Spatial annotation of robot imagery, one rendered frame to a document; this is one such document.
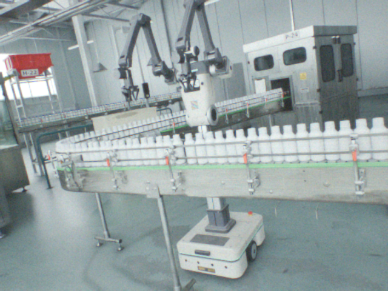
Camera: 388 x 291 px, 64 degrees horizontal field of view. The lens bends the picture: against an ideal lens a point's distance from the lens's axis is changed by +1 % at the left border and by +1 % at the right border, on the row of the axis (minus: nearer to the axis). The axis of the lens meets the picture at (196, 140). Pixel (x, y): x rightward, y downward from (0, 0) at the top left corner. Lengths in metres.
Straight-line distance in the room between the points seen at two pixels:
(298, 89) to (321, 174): 3.84
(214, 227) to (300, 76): 3.27
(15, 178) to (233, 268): 5.18
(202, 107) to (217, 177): 0.79
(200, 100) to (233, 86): 6.25
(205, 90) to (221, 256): 1.20
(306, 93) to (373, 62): 8.40
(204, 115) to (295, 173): 1.01
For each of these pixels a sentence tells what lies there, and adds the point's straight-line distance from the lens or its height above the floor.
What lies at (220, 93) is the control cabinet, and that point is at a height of 1.17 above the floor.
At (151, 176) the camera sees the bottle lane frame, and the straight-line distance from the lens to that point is 1.85.
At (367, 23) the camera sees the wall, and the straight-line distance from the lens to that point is 13.46.
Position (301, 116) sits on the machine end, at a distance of 5.26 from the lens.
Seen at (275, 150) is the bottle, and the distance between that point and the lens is 1.49.
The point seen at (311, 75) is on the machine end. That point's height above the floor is 1.29.
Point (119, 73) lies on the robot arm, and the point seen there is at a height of 1.58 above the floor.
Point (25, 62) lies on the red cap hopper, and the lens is 8.22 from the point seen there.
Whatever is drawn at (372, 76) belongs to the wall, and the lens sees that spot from 13.43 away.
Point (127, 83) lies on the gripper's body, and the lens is 2.06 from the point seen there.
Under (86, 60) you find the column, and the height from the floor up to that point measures 3.09.
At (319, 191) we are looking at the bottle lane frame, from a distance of 1.48.
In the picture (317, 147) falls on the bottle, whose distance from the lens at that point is 1.44.
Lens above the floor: 1.41
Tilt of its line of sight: 10 degrees down
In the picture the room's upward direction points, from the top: 10 degrees counter-clockwise
